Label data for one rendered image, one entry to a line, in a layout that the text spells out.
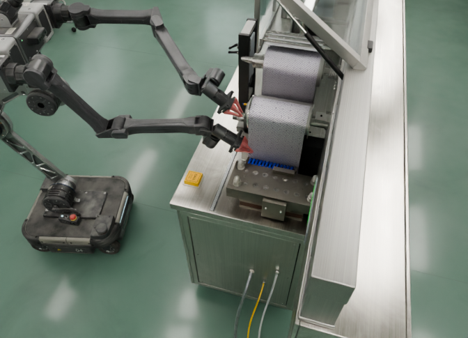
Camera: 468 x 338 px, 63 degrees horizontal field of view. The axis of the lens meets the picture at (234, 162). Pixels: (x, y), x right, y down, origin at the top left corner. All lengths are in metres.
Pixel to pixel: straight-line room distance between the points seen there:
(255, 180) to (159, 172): 1.56
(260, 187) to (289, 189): 0.12
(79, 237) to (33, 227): 0.32
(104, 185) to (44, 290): 0.75
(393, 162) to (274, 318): 1.46
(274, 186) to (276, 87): 0.45
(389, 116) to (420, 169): 2.01
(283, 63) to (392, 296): 1.06
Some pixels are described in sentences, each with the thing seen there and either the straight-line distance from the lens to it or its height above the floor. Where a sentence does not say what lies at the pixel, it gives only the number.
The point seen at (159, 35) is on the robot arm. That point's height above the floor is 1.44.
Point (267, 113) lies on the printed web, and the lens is 1.58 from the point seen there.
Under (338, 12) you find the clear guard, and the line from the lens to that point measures 1.34.
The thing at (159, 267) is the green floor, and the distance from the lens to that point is 2.65.
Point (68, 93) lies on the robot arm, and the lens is 1.70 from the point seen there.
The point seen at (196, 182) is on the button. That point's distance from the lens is 1.81.
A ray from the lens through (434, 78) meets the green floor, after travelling 4.46.
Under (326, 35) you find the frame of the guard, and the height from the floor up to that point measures 1.75.
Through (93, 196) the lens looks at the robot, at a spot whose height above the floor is 0.26.
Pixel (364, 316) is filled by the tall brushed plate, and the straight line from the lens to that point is 0.97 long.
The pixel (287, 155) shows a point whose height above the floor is 1.09.
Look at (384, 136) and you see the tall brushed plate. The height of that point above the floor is 1.44.
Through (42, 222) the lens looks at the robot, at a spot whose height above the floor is 0.24.
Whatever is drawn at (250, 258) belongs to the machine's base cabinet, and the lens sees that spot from 1.97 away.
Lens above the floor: 2.31
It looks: 48 degrees down
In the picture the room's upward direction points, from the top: 1 degrees counter-clockwise
